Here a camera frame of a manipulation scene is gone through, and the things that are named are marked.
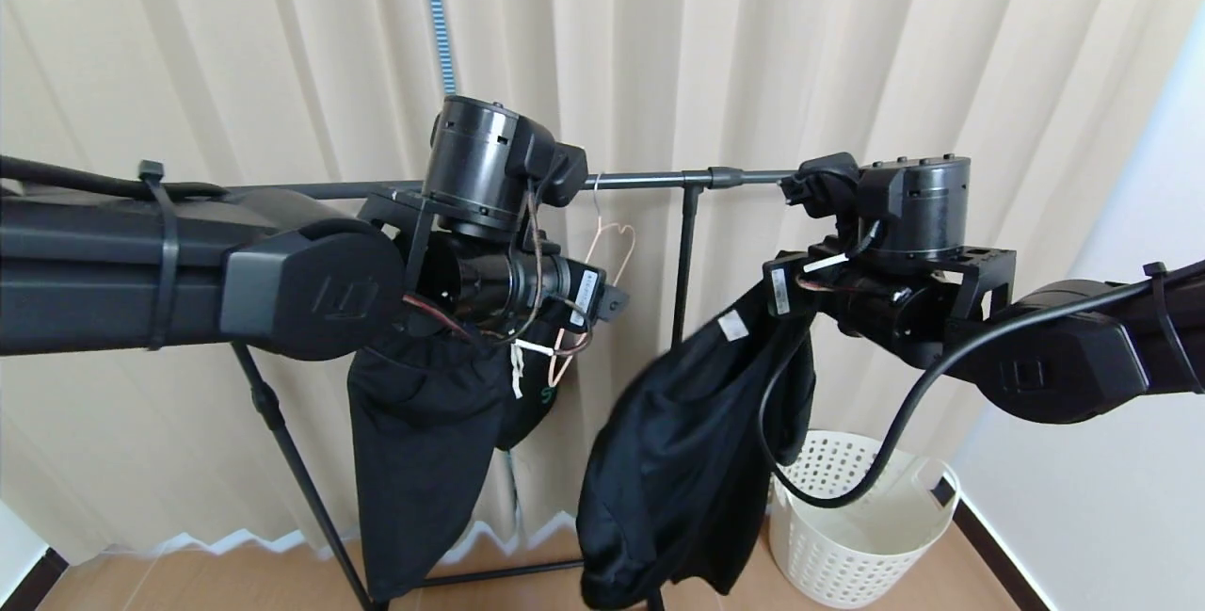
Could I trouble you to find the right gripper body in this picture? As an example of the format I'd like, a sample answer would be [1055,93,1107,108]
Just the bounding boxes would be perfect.
[811,267,954,350]

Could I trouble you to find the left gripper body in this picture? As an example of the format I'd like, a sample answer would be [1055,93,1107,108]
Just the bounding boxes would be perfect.
[441,249,578,322]

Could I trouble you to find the pink clothes hanger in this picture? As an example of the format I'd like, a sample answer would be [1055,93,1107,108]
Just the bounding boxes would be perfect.
[548,171,637,388]

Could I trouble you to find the black shorts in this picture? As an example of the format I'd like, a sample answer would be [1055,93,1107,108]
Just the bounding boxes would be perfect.
[345,305,566,604]

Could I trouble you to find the black garment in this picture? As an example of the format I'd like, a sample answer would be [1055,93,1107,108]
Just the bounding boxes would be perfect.
[574,280,818,611]

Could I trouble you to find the black clothes rack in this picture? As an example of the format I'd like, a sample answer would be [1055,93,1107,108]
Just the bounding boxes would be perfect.
[221,166,822,611]

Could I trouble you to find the white laundry basket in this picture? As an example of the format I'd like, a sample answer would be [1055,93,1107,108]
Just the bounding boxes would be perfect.
[766,429,962,610]

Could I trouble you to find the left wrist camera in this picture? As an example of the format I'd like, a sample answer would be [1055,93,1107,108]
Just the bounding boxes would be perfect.
[554,258,631,331]

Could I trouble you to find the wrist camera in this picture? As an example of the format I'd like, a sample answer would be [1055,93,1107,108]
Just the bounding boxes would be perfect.
[554,258,631,331]
[761,251,822,320]

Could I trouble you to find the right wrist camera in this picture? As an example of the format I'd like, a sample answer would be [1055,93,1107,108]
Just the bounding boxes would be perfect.
[761,251,822,320]

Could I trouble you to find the black cable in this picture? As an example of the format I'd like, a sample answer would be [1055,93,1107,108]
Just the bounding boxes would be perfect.
[756,263,1205,511]

